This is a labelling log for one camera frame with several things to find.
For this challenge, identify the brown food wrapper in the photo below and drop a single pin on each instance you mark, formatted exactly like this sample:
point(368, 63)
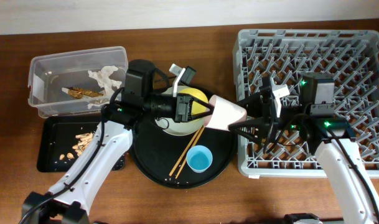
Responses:
point(80, 93)

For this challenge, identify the clear plastic bin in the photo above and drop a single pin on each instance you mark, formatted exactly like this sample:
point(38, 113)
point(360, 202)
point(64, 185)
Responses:
point(48, 74)

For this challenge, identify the crumpled white tissue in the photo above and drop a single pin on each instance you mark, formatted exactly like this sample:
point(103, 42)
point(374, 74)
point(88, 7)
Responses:
point(103, 79)

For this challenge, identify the pink cup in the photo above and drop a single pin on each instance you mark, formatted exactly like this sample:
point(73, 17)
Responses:
point(224, 114)

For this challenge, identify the left wooden chopstick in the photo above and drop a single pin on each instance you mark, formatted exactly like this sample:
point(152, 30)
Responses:
point(181, 160)

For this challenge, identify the rectangular black tray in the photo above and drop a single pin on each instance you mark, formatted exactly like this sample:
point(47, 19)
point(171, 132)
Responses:
point(56, 153)

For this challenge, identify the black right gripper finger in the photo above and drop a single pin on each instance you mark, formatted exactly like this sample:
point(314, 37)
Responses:
point(255, 100)
point(248, 128)

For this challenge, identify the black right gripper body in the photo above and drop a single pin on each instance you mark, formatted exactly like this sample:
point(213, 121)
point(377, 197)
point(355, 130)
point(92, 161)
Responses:
point(271, 121)

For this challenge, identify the blue cup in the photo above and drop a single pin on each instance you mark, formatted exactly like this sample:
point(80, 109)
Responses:
point(201, 159)

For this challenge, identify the food scraps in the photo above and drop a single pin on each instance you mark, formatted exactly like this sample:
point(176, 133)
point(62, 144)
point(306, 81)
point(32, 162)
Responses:
point(81, 145)

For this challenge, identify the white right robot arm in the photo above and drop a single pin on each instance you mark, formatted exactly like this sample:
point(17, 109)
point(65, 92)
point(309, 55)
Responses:
point(329, 138)

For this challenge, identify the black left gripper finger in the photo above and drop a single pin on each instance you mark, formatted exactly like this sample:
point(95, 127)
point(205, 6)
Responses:
point(206, 116)
point(207, 105)

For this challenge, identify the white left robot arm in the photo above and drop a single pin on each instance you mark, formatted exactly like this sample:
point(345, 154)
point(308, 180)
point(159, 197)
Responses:
point(72, 196)

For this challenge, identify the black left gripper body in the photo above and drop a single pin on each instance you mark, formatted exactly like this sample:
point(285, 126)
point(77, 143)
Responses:
point(182, 107)

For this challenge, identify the round black tray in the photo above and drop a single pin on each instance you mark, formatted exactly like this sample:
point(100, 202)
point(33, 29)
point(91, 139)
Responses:
point(155, 152)

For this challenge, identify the grey dishwasher rack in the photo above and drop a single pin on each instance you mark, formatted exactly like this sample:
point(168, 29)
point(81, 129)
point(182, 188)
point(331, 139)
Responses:
point(350, 57)

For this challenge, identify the pale green plate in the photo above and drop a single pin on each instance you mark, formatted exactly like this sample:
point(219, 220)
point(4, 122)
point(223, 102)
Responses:
point(182, 129)

